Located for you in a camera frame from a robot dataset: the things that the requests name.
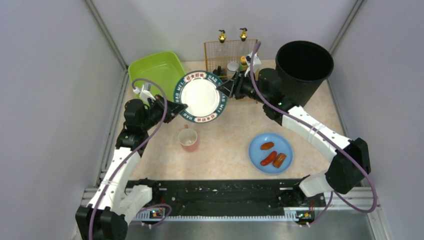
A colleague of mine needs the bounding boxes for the pink mug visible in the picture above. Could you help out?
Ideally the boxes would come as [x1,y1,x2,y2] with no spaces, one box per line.
[177,124,199,153]

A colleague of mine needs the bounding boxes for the black trash bin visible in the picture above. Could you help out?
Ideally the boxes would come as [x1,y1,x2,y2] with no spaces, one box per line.
[275,40,334,107]

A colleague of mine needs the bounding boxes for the green plastic basin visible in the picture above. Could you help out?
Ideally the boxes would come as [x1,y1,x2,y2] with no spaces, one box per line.
[128,51,186,101]

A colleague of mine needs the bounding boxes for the white plate green rim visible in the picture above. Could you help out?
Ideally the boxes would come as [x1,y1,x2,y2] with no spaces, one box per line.
[173,70,228,124]

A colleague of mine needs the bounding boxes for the red sauce bottle yellow cap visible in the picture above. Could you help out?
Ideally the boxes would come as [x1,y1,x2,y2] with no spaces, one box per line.
[239,55,248,72]

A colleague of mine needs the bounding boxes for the brown sausage piece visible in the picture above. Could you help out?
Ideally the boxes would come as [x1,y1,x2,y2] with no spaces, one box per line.
[272,153,287,168]

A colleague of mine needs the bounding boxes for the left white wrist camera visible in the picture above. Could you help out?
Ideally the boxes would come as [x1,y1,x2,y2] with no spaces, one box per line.
[132,82,155,104]

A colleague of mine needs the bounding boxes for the gold wire rack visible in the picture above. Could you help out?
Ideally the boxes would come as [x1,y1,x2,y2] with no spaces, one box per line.
[204,39,258,80]

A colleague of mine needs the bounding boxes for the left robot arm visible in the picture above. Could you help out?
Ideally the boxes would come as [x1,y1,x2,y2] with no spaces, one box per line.
[75,94,188,240]

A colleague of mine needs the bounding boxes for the blue plate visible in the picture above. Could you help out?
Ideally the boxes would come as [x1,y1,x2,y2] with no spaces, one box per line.
[247,132,294,175]

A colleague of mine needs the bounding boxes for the clear oil dispenser bottle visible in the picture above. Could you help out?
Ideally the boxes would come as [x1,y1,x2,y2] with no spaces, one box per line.
[238,27,249,56]

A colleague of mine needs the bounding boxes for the dark sauce dispenser bottle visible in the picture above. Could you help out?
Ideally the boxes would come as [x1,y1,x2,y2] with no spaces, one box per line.
[215,29,229,67]

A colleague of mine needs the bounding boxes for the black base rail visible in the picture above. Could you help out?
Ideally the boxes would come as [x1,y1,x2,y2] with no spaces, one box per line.
[126,178,326,223]

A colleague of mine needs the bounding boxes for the upper sausage piece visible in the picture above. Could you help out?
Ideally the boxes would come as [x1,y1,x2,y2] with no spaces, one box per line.
[260,141,275,151]

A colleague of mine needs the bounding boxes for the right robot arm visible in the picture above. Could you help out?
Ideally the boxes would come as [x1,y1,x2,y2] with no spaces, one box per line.
[216,68,371,198]

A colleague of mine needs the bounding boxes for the red sausage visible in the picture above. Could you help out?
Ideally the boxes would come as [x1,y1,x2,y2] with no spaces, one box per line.
[260,151,277,166]

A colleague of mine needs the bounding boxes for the glass jar black lid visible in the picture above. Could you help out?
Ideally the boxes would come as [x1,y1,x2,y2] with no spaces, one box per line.
[212,65,226,77]

